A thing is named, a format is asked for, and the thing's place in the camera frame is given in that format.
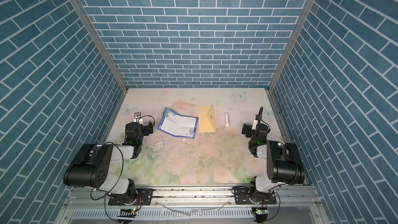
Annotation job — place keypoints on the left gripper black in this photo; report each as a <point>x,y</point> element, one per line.
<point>146,129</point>

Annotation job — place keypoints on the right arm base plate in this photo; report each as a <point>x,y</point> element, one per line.
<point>245,196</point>

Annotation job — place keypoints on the white letter blue border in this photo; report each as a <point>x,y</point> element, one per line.
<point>178,126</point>

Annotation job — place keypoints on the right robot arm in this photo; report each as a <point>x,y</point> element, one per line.
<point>283,162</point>

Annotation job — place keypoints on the right corner aluminium post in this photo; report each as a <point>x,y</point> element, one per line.
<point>292,40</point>

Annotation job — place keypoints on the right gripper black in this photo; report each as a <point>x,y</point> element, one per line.
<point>247,129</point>

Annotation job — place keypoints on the left corner aluminium post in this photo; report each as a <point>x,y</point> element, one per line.
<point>87,23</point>

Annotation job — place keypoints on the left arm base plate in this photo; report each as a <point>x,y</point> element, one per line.
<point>138,197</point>

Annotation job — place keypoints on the corner aluminium post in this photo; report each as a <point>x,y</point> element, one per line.
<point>292,40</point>
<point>87,23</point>

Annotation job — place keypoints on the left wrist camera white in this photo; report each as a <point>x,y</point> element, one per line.
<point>138,117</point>

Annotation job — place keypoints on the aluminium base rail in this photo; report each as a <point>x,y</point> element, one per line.
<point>211,195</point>

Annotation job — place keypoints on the yellow envelope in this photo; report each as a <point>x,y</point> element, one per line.
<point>207,119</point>

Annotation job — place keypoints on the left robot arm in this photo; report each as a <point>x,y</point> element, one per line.
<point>90,166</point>

